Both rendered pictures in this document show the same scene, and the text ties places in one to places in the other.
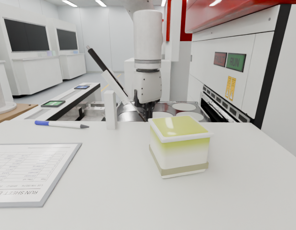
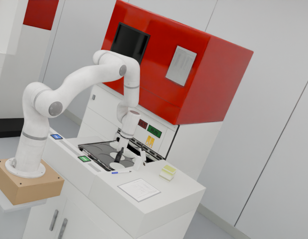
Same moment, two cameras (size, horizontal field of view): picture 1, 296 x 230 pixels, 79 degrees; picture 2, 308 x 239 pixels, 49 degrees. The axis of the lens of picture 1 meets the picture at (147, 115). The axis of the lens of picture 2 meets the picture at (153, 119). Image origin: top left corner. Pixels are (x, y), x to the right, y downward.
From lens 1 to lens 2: 1.84 m
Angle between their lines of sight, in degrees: 56
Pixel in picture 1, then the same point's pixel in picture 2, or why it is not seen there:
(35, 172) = (149, 188)
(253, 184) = (180, 179)
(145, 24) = (136, 121)
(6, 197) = (154, 192)
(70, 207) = (164, 191)
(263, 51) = (171, 136)
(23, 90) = not seen: outside the picture
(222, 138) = not seen: hidden behind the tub
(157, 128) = (168, 170)
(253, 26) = (166, 124)
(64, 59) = not seen: outside the picture
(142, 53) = (131, 132)
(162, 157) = (171, 177)
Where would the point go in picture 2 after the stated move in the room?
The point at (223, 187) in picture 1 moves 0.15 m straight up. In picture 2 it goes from (177, 181) to (187, 159)
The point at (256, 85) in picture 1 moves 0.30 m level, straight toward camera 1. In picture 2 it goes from (166, 146) to (186, 170)
